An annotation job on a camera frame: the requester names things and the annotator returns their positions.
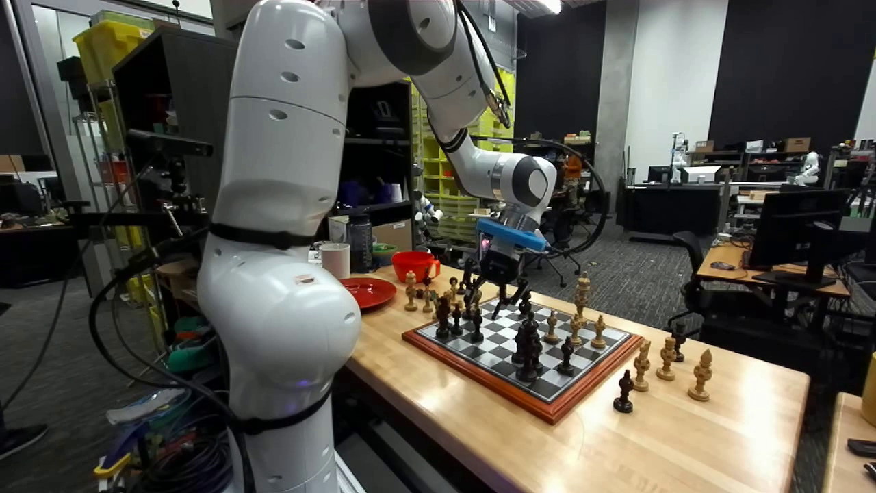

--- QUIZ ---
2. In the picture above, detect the tall light wooden chess piece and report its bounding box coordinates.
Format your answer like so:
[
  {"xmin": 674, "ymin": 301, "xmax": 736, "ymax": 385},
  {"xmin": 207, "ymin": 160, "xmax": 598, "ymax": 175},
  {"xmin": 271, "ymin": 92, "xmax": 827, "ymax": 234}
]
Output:
[{"xmin": 570, "ymin": 278, "xmax": 591, "ymax": 345}]

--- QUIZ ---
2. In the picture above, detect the red cup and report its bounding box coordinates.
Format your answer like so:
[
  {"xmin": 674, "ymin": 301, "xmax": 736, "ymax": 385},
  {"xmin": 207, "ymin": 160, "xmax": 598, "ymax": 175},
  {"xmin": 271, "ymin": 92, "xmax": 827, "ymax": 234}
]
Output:
[{"xmin": 390, "ymin": 253, "xmax": 439, "ymax": 282}]

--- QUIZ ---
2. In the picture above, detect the black office chair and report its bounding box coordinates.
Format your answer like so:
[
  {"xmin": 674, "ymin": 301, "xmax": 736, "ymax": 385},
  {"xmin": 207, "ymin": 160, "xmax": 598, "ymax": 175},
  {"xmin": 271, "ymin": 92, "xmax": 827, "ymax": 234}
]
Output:
[{"xmin": 665, "ymin": 230, "xmax": 819, "ymax": 353}]

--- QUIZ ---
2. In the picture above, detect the wooden framed chess board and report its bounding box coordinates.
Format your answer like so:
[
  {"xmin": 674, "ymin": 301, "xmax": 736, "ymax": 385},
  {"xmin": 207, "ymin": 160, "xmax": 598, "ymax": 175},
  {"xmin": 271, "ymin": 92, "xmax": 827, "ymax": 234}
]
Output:
[{"xmin": 401, "ymin": 301, "xmax": 642, "ymax": 423}]

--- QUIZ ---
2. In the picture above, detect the yellow storage bin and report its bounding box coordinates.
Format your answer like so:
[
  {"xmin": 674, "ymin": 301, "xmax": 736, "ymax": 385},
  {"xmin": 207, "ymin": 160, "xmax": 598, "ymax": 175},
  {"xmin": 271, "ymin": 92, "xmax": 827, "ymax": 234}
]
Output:
[{"xmin": 74, "ymin": 12, "xmax": 155, "ymax": 86}]

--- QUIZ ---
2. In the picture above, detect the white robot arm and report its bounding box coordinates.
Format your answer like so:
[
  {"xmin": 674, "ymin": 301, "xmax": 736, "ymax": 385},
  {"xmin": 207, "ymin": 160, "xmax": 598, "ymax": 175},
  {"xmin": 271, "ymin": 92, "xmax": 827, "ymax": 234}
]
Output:
[{"xmin": 196, "ymin": 0, "xmax": 554, "ymax": 493}]

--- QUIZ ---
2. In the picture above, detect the dark shelving unit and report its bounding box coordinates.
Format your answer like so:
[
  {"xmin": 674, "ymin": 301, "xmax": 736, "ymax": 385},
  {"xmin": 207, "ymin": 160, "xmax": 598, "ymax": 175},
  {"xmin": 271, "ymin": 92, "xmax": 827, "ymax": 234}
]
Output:
[{"xmin": 112, "ymin": 29, "xmax": 413, "ymax": 242}]

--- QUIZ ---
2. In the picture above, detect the red plate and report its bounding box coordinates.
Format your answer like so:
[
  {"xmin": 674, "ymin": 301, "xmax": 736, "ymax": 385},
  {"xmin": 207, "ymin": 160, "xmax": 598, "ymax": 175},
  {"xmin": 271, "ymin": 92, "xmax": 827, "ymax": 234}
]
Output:
[{"xmin": 345, "ymin": 278, "xmax": 397, "ymax": 311}]

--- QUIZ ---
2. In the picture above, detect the black computer monitor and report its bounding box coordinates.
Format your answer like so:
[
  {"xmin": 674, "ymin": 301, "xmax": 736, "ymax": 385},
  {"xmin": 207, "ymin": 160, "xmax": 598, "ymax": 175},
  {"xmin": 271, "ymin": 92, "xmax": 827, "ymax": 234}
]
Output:
[{"xmin": 747, "ymin": 190, "xmax": 845, "ymax": 279}]

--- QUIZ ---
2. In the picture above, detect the black chess piece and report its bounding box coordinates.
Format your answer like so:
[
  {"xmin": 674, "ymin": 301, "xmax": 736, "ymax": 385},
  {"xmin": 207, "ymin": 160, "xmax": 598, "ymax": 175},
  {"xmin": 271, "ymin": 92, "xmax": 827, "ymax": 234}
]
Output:
[
  {"xmin": 517, "ymin": 319, "xmax": 542, "ymax": 382},
  {"xmin": 554, "ymin": 338, "xmax": 575, "ymax": 379}
]

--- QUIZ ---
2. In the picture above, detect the black chess piece off board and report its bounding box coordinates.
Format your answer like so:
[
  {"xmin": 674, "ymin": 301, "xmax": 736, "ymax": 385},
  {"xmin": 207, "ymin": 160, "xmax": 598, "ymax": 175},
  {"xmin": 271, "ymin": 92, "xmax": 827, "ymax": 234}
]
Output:
[{"xmin": 612, "ymin": 370, "xmax": 635, "ymax": 415}]

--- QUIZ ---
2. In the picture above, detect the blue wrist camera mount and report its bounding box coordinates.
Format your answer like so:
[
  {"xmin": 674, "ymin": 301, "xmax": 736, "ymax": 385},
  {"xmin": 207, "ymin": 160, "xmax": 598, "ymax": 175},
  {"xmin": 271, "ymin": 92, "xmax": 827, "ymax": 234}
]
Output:
[{"xmin": 476, "ymin": 220, "xmax": 549, "ymax": 253}]

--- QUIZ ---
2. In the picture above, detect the wooden side desk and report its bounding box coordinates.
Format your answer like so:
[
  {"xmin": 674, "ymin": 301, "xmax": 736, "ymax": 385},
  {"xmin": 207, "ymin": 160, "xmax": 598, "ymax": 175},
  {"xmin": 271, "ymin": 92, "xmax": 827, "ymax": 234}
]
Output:
[{"xmin": 695, "ymin": 242, "xmax": 851, "ymax": 300}]

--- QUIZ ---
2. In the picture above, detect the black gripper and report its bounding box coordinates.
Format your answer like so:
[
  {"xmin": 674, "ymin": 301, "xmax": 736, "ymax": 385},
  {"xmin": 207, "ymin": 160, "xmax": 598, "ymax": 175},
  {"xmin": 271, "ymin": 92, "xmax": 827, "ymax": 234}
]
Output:
[{"xmin": 478, "ymin": 250, "xmax": 520, "ymax": 287}]

